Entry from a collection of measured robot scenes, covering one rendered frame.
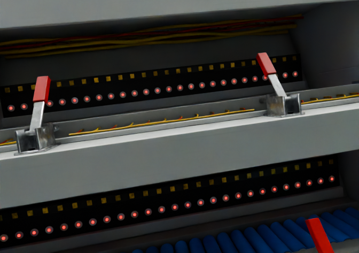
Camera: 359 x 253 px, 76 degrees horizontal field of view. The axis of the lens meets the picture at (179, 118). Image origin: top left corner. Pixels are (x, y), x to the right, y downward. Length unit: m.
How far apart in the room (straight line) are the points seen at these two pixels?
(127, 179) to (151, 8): 0.20
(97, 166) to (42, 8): 0.20
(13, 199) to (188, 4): 0.28
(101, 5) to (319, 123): 0.28
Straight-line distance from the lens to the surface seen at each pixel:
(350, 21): 0.48
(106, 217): 0.39
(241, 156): 0.24
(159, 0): 0.32
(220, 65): 0.44
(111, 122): 0.30
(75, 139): 0.29
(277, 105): 0.28
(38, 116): 0.28
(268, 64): 0.31
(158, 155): 0.23
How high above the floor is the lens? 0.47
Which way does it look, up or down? 17 degrees up
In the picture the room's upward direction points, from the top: 10 degrees counter-clockwise
